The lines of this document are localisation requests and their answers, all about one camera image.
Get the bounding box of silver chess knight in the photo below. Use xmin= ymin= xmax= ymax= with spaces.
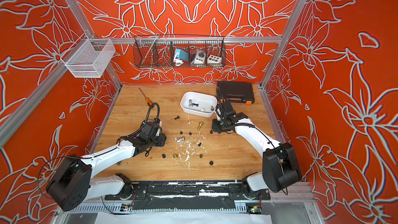
xmin=176 ymin=136 xmax=185 ymax=143

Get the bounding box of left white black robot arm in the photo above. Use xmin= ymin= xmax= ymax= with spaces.
xmin=46 ymin=119 xmax=166 ymax=212

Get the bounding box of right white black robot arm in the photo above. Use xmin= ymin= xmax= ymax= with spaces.
xmin=212 ymin=100 xmax=302 ymax=196

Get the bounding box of white rectangular storage box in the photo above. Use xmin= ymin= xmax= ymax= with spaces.
xmin=180 ymin=91 xmax=218 ymax=118

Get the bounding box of black orange tool case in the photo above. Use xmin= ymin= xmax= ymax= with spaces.
xmin=216 ymin=81 xmax=255 ymax=105

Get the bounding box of white dotted cube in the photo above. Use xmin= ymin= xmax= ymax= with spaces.
xmin=207 ymin=55 xmax=222 ymax=66

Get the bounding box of white round-button device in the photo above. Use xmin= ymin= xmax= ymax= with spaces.
xmin=191 ymin=49 xmax=207 ymax=65

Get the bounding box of teal white device in basket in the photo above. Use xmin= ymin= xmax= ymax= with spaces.
xmin=173 ymin=49 xmax=190 ymax=66

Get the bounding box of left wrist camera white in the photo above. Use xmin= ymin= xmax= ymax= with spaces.
xmin=153 ymin=118 xmax=162 ymax=136

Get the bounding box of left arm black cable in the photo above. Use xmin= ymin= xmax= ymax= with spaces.
xmin=144 ymin=102 xmax=161 ymax=125

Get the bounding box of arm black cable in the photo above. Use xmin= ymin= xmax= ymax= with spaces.
xmin=216 ymin=86 xmax=225 ymax=113
xmin=144 ymin=102 xmax=161 ymax=125

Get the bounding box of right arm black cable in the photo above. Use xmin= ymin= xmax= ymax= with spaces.
xmin=216 ymin=86 xmax=225 ymax=113

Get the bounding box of orange handled screwdriver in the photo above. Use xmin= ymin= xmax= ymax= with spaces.
xmin=139 ymin=88 xmax=153 ymax=106

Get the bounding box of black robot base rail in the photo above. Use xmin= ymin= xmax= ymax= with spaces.
xmin=103 ymin=180 xmax=271 ymax=213

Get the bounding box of black wire wall basket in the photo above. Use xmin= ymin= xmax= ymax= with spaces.
xmin=133 ymin=34 xmax=227 ymax=68

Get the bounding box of clear plastic wall bin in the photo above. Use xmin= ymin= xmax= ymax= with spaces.
xmin=61 ymin=39 xmax=116 ymax=78

